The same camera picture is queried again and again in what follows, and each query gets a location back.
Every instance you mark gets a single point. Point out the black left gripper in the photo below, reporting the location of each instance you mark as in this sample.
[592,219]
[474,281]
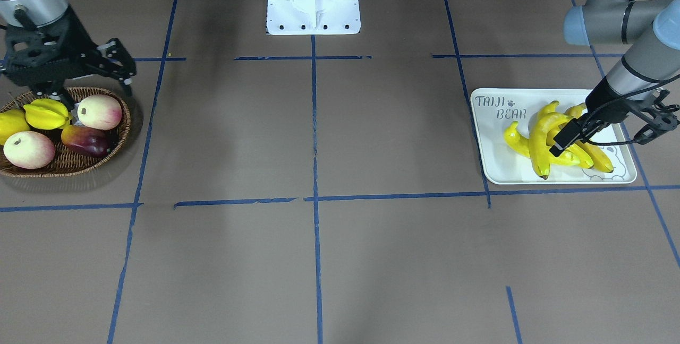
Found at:
[606,99]

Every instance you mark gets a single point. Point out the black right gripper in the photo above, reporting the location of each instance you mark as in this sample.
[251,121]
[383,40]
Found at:
[73,29]

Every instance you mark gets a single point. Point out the yellow banana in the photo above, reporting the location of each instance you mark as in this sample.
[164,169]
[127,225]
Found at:
[552,107]
[520,145]
[538,148]
[598,159]

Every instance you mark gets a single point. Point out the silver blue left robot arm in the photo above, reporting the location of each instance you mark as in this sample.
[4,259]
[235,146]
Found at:
[649,28]

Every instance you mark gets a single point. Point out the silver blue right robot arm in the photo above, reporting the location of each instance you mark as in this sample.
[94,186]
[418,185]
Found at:
[43,12]

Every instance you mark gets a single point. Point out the pink white peach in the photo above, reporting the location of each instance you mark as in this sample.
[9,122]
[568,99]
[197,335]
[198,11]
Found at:
[99,111]

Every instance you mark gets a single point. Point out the yellow starfruit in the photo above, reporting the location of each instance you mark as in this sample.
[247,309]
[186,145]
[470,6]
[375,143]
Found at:
[47,114]

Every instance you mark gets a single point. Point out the dark red mango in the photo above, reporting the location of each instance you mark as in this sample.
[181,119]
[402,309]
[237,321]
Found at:
[87,141]

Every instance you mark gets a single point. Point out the white bear tray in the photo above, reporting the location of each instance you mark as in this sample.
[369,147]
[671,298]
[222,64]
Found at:
[494,109]

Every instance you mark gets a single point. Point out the yellow lemon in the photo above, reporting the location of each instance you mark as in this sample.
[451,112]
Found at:
[13,121]

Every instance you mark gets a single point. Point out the pale apple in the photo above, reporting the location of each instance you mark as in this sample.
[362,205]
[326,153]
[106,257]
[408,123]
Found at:
[29,149]

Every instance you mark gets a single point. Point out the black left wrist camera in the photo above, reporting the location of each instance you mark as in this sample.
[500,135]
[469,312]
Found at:
[659,118]

